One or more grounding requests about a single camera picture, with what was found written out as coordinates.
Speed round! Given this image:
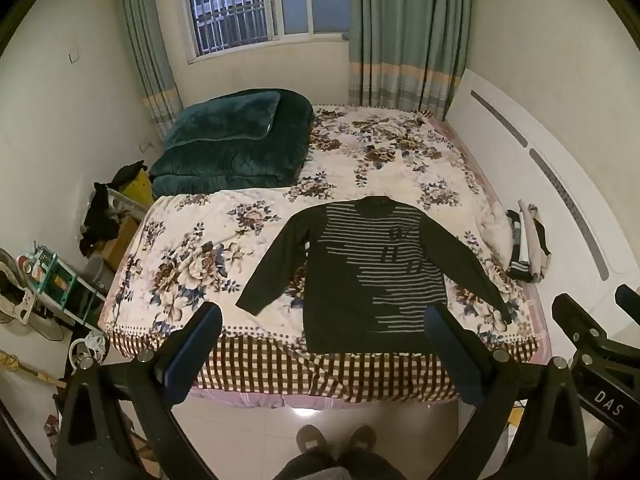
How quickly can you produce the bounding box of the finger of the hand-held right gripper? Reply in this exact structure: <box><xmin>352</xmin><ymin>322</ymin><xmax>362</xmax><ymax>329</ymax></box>
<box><xmin>552</xmin><ymin>294</ymin><xmax>617</xmax><ymax>361</ymax></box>
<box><xmin>615</xmin><ymin>285</ymin><xmax>640</xmax><ymax>319</ymax></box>

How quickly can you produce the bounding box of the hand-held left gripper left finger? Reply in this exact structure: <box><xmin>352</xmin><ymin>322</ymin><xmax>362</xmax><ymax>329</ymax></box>
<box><xmin>56</xmin><ymin>301</ymin><xmax>223</xmax><ymax>480</ymax></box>

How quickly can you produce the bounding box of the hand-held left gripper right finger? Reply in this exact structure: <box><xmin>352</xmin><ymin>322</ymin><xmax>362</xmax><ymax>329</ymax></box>
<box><xmin>422</xmin><ymin>305</ymin><xmax>588</xmax><ymax>480</ymax></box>

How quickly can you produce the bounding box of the dark striped sweater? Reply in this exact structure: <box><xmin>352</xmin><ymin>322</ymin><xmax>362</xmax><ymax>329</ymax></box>
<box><xmin>236</xmin><ymin>196</ymin><xmax>514</xmax><ymax>353</ymax></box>

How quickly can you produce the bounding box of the heap of black clothes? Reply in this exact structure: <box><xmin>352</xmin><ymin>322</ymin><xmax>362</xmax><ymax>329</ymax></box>
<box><xmin>79</xmin><ymin>160</ymin><xmax>147</xmax><ymax>256</ymax></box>

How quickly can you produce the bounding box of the folded beige garment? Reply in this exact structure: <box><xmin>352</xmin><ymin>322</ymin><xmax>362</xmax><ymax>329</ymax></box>
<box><xmin>517</xmin><ymin>202</ymin><xmax>552</xmax><ymax>284</ymax></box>

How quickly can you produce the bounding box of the folded black white garment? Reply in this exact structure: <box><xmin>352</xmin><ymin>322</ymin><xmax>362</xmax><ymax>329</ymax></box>
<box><xmin>505</xmin><ymin>209</ymin><xmax>534</xmax><ymax>281</ymax></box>

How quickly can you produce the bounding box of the floral bed sheet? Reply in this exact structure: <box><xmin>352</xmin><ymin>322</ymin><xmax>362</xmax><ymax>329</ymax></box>
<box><xmin>98</xmin><ymin>102</ymin><xmax>546</xmax><ymax>411</ymax></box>

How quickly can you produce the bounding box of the person's right shoe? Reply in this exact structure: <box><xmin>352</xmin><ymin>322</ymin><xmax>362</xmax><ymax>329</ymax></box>
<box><xmin>345</xmin><ymin>425</ymin><xmax>379</xmax><ymax>457</ymax></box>

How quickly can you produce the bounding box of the person's shoe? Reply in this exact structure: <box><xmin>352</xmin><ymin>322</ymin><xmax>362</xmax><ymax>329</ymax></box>
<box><xmin>345</xmin><ymin>425</ymin><xmax>379</xmax><ymax>457</ymax></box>
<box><xmin>296</xmin><ymin>425</ymin><xmax>329</xmax><ymax>457</ymax></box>

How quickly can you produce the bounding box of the grey bucket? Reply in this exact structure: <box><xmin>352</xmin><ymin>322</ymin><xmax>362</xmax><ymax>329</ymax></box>
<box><xmin>82</xmin><ymin>254</ymin><xmax>114</xmax><ymax>292</ymax></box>

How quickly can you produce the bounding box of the cardboard box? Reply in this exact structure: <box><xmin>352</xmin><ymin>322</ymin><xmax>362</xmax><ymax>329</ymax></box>
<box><xmin>102</xmin><ymin>217</ymin><xmax>139</xmax><ymax>269</ymax></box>

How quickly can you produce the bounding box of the person's left shoe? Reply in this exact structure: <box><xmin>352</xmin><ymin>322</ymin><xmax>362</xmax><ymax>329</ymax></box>
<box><xmin>296</xmin><ymin>425</ymin><xmax>329</xmax><ymax>457</ymax></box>

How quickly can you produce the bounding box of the green shelf rack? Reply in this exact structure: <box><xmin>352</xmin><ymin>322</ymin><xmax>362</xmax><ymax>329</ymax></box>
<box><xmin>17</xmin><ymin>242</ymin><xmax>107</xmax><ymax>322</ymax></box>

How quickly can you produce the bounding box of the white headboard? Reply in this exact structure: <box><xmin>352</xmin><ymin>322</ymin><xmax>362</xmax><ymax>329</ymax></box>
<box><xmin>444</xmin><ymin>67</ymin><xmax>640</xmax><ymax>311</ymax></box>

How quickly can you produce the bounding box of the white floor fan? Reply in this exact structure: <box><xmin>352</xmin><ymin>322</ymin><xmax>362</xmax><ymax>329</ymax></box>
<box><xmin>0</xmin><ymin>247</ymin><xmax>62</xmax><ymax>342</ymax></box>

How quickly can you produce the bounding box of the dark green quilt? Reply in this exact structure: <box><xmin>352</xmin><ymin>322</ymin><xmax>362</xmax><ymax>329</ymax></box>
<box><xmin>150</xmin><ymin>89</ymin><xmax>316</xmax><ymax>197</ymax></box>

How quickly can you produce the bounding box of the dark green pillow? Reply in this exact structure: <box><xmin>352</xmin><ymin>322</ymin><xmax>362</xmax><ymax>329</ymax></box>
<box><xmin>165</xmin><ymin>91</ymin><xmax>282</xmax><ymax>149</ymax></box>

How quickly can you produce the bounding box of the narrow green curtain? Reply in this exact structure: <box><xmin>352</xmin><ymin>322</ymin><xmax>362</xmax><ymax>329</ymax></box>
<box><xmin>112</xmin><ymin>0</ymin><xmax>184</xmax><ymax>139</ymax></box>

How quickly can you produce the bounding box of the wide green curtain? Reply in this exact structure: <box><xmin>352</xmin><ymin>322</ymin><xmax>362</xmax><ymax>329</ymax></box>
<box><xmin>347</xmin><ymin>0</ymin><xmax>474</xmax><ymax>122</ymax></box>

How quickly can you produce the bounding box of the metal window grille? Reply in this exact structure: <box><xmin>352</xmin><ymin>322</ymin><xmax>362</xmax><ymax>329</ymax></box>
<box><xmin>187</xmin><ymin>0</ymin><xmax>269</xmax><ymax>56</ymax></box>

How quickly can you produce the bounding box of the window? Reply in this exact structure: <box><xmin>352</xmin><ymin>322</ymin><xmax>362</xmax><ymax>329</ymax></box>
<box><xmin>182</xmin><ymin>0</ymin><xmax>352</xmax><ymax>64</ymax></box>

